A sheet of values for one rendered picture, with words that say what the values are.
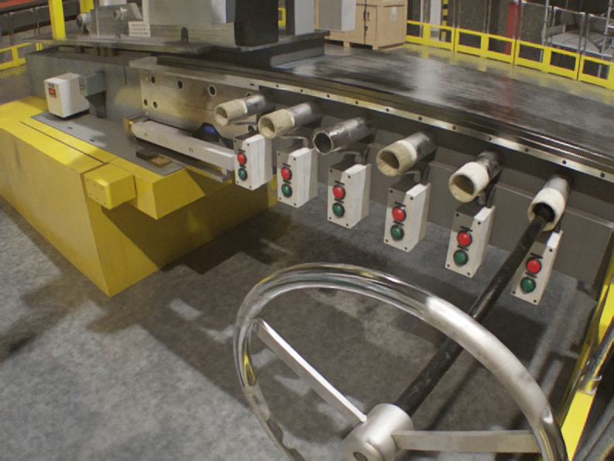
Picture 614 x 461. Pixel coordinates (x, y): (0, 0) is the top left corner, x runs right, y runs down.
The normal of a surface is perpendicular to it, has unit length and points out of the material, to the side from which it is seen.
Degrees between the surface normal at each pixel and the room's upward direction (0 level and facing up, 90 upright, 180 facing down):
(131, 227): 90
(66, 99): 90
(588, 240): 90
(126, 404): 0
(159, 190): 90
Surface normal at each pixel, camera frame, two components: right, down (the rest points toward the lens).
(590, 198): -0.63, 0.40
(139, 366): 0.00, -0.86
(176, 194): 0.77, 0.33
